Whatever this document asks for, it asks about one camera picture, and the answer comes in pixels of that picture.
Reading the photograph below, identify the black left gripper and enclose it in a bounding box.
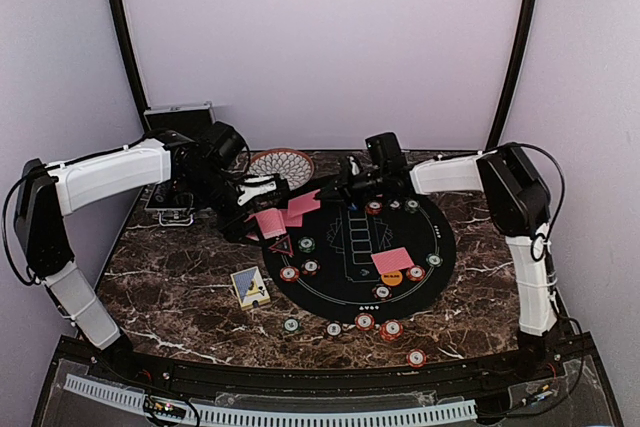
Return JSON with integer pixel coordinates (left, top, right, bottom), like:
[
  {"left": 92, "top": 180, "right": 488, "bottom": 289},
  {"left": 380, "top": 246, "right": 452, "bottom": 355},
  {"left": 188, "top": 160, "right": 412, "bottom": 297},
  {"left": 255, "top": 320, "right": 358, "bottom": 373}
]
[{"left": 181, "top": 166, "right": 266, "bottom": 246}]

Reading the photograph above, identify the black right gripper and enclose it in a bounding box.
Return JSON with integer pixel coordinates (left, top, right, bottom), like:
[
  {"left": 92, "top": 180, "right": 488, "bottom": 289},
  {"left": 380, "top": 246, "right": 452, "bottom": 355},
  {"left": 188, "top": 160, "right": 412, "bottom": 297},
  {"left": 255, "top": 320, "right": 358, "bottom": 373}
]
[{"left": 316, "top": 163, "right": 389, "bottom": 212}]

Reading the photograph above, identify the red chip mat top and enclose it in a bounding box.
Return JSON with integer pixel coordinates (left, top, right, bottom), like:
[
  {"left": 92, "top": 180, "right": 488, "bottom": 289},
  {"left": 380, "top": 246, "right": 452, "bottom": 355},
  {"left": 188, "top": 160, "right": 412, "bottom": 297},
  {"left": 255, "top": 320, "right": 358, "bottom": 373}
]
[{"left": 365, "top": 200, "right": 384, "bottom": 216}]

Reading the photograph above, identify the red chip mat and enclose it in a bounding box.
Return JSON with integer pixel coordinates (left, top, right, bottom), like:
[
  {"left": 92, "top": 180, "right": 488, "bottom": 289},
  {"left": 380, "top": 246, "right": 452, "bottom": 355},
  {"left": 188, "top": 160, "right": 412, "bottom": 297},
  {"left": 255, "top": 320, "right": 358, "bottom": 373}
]
[
  {"left": 365, "top": 200, "right": 384, "bottom": 216},
  {"left": 406, "top": 265, "right": 426, "bottom": 282},
  {"left": 279, "top": 266, "right": 300, "bottom": 282}
]

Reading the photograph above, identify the green chip mat top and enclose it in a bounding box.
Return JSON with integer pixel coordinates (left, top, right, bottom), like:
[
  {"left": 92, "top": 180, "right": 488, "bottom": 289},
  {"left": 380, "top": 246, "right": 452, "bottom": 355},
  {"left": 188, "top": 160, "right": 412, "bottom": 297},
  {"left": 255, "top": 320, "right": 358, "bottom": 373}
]
[{"left": 404, "top": 199, "right": 420, "bottom": 213}]

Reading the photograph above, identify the green chip mat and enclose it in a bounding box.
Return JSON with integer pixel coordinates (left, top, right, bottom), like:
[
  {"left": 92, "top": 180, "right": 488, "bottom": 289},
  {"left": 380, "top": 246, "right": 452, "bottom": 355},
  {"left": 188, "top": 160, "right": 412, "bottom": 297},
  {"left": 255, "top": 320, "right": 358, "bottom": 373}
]
[
  {"left": 298, "top": 236, "right": 316, "bottom": 253},
  {"left": 404, "top": 199, "right": 420, "bottom": 213},
  {"left": 426, "top": 253, "right": 443, "bottom": 268}
]

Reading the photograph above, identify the dealt red card pair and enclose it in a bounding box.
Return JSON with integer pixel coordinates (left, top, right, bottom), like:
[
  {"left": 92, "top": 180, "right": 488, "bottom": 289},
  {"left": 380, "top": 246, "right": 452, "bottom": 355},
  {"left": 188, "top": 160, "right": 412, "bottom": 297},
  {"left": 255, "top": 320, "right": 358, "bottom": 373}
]
[{"left": 371, "top": 247, "right": 415, "bottom": 275}]

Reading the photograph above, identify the orange big blind button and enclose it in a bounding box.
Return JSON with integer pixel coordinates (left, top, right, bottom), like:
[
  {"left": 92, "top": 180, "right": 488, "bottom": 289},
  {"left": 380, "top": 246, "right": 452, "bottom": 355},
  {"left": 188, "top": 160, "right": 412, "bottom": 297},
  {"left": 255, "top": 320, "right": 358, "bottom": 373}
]
[{"left": 381, "top": 271, "right": 404, "bottom": 287}]

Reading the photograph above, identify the black chip mat front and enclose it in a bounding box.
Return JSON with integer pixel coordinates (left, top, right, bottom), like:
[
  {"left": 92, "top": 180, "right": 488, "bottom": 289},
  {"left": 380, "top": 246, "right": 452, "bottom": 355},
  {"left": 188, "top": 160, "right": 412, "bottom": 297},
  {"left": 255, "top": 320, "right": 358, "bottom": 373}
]
[{"left": 372, "top": 285, "right": 392, "bottom": 300}]

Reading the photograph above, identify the red playing card deck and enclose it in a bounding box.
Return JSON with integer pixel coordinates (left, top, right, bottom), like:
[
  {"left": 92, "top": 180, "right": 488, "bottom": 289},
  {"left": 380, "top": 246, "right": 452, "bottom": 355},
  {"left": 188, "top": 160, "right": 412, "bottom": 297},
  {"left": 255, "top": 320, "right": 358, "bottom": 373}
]
[{"left": 247, "top": 208, "right": 287, "bottom": 239}]

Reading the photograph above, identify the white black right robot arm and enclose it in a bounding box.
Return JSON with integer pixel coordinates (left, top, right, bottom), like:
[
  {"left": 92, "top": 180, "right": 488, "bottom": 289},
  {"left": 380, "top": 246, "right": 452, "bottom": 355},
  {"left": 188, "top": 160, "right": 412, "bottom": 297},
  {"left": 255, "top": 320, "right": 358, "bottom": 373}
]
[{"left": 315, "top": 132, "right": 559, "bottom": 337}]

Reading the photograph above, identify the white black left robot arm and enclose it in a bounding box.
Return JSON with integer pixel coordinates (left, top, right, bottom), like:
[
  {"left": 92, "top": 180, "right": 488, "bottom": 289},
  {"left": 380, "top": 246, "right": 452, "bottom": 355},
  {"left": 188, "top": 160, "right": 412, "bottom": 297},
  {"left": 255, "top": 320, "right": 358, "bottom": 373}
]
[{"left": 10, "top": 122, "right": 278, "bottom": 383}]

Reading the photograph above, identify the aluminium poker chip case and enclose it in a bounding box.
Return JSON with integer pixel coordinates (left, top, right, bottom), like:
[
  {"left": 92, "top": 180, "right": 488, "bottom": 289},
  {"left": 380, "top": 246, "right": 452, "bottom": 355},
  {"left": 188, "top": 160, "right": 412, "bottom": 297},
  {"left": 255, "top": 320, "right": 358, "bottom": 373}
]
[{"left": 144, "top": 100, "right": 215, "bottom": 227}]

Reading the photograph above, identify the patterned ceramic plate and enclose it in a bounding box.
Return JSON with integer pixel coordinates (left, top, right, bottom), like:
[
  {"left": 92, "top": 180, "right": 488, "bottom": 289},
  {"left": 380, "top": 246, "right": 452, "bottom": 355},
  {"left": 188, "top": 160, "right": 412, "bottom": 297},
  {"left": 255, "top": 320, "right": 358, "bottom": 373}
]
[{"left": 249, "top": 148, "right": 315, "bottom": 190}]

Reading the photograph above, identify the triangular all in button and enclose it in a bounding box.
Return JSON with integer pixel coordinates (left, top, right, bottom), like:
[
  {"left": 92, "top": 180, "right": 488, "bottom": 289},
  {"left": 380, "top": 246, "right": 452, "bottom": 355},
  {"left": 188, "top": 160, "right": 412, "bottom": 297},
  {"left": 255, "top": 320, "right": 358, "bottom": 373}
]
[{"left": 269, "top": 235, "right": 294, "bottom": 257}]

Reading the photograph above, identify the yellow card box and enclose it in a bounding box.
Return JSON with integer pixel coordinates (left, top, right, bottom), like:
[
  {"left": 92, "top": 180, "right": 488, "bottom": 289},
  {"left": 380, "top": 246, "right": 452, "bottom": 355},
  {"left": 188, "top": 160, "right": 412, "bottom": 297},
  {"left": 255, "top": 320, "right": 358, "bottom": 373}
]
[{"left": 231, "top": 266, "right": 271, "bottom": 310}]

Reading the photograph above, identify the round black poker mat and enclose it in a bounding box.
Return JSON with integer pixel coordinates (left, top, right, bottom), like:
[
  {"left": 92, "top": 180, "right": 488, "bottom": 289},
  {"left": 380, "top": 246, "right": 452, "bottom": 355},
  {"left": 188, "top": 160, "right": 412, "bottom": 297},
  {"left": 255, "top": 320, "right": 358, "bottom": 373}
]
[{"left": 262, "top": 194, "right": 456, "bottom": 324}]

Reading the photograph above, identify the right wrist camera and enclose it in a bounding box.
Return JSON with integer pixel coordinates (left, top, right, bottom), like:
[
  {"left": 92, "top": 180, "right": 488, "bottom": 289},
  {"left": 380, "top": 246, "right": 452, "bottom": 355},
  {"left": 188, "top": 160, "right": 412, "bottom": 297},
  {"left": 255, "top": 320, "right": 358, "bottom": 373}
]
[{"left": 346, "top": 155, "right": 362, "bottom": 178}]

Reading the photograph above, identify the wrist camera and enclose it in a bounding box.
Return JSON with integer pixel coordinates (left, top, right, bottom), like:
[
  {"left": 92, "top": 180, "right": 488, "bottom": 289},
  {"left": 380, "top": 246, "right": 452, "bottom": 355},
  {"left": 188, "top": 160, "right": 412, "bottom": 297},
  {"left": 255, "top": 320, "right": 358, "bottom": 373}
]
[
  {"left": 236, "top": 173, "right": 289, "bottom": 206},
  {"left": 346, "top": 155, "right": 362, "bottom": 178}
]

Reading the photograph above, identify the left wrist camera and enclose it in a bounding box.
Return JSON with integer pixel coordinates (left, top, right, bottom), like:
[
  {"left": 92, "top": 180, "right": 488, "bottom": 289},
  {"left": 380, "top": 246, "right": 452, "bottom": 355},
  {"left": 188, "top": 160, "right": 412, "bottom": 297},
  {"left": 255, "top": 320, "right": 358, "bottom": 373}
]
[{"left": 236, "top": 173, "right": 289, "bottom": 206}]

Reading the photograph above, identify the white cable duct strip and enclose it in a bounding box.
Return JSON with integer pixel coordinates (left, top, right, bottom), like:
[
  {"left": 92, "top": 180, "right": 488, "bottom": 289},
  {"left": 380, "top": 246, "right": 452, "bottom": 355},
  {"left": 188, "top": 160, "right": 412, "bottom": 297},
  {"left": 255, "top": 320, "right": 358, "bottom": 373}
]
[{"left": 62, "top": 374, "right": 477, "bottom": 426}]

